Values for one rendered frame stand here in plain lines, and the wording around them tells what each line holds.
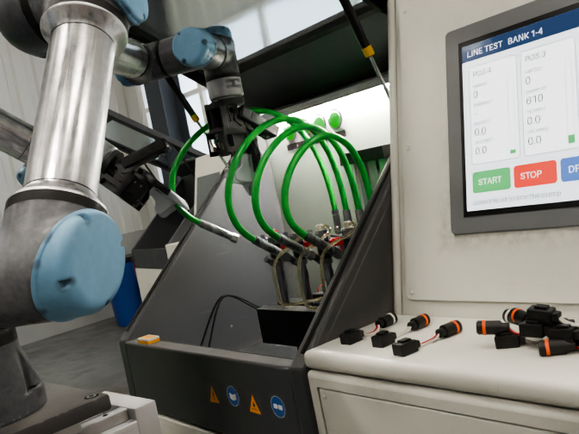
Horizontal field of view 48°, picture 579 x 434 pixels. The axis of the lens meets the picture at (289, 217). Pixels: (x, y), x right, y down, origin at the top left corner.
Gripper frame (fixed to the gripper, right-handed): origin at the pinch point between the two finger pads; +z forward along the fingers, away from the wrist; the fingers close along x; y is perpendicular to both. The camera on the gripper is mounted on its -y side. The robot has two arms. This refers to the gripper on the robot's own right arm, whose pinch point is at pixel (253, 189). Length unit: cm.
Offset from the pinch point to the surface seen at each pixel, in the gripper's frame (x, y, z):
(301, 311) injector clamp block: 11.2, 2.1, 26.6
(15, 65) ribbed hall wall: -671, -187, -195
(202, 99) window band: -521, -337, -110
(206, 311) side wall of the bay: -31.0, -0.3, 28.8
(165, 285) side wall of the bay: -31.0, 9.6, 19.4
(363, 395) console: 47, 23, 32
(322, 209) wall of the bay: -13.2, -30.9, 9.0
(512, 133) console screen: 61, -5, -1
